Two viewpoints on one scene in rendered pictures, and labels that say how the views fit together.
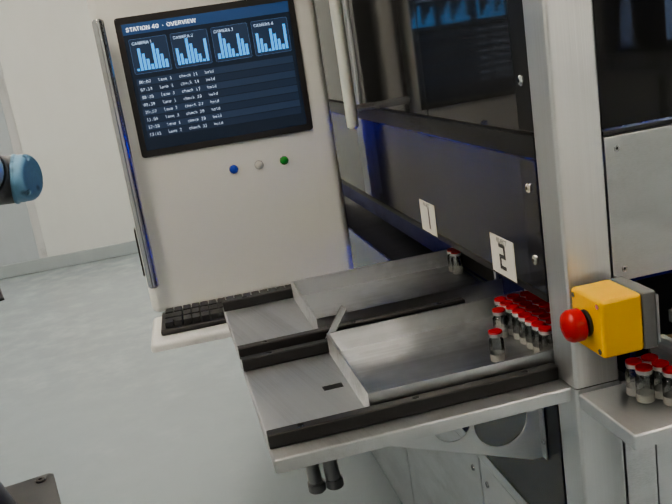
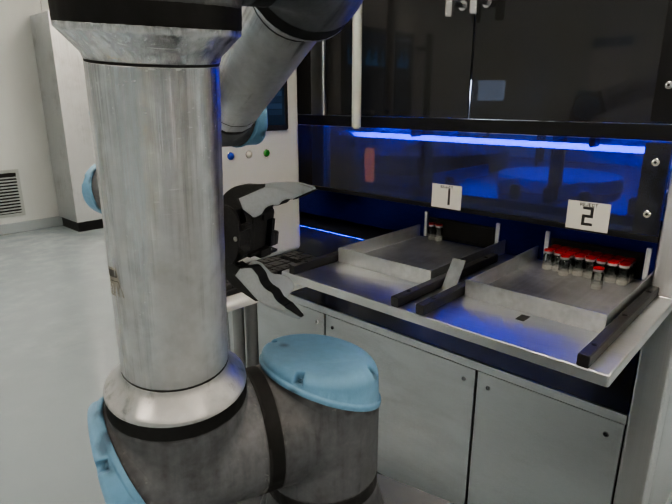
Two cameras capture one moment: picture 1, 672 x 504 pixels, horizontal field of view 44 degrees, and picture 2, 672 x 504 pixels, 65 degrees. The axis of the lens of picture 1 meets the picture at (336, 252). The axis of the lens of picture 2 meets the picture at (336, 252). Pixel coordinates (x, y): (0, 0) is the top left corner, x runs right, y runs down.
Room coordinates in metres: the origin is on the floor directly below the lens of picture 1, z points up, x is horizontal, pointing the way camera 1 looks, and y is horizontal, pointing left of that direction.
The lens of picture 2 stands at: (0.63, 0.82, 1.25)
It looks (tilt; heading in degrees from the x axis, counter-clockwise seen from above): 16 degrees down; 324
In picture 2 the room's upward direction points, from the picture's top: straight up
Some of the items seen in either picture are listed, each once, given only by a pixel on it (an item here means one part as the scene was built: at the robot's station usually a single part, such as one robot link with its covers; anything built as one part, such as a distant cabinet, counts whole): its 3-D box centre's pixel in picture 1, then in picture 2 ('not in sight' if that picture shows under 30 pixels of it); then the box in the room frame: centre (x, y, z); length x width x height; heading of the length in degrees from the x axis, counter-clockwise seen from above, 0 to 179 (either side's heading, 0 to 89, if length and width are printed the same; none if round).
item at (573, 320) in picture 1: (578, 324); not in sight; (0.93, -0.27, 1.00); 0.04 x 0.04 x 0.04; 11
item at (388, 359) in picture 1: (455, 346); (564, 281); (1.17, -0.16, 0.90); 0.34 x 0.26 x 0.04; 101
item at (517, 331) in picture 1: (522, 326); (583, 266); (1.19, -0.26, 0.91); 0.18 x 0.02 x 0.05; 11
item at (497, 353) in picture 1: (496, 346); (597, 278); (1.13, -0.21, 0.90); 0.02 x 0.02 x 0.04
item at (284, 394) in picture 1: (382, 338); (471, 283); (1.32, -0.06, 0.87); 0.70 x 0.48 x 0.02; 11
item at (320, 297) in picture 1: (391, 289); (423, 250); (1.50, -0.09, 0.90); 0.34 x 0.26 x 0.04; 101
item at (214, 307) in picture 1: (249, 304); (255, 272); (1.81, 0.21, 0.82); 0.40 x 0.14 x 0.02; 99
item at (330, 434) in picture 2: not in sight; (314, 408); (1.01, 0.56, 0.96); 0.13 x 0.12 x 0.14; 80
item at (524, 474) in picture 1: (376, 292); (305, 264); (2.03, -0.09, 0.73); 1.98 x 0.01 x 0.25; 11
